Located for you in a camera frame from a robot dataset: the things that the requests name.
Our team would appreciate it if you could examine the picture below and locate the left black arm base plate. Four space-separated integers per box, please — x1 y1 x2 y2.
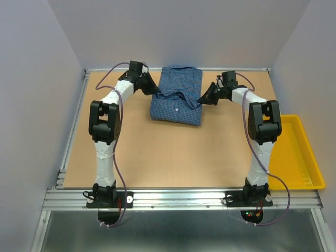
83 191 134 209

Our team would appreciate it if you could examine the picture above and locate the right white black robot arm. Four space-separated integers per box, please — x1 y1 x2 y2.
198 71 282 207

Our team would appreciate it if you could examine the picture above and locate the yellow plastic tray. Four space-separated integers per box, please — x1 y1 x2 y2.
269 114 326 191

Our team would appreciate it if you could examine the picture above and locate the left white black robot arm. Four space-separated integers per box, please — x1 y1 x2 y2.
83 61 160 208

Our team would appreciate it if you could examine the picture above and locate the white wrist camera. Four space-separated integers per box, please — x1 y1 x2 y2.
216 75 224 88
142 65 149 73

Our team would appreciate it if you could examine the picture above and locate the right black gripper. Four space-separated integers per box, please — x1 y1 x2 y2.
196 81 226 106

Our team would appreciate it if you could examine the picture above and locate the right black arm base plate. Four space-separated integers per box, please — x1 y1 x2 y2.
222 191 273 207

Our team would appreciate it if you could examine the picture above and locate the blue plaid long sleeve shirt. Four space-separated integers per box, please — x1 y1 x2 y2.
150 65 203 126

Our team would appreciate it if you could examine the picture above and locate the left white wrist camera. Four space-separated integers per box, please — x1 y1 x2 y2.
142 65 149 73

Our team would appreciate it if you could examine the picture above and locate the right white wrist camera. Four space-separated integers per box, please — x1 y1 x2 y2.
216 75 224 88

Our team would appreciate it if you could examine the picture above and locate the aluminium front rail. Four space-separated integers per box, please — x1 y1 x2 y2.
42 188 323 211

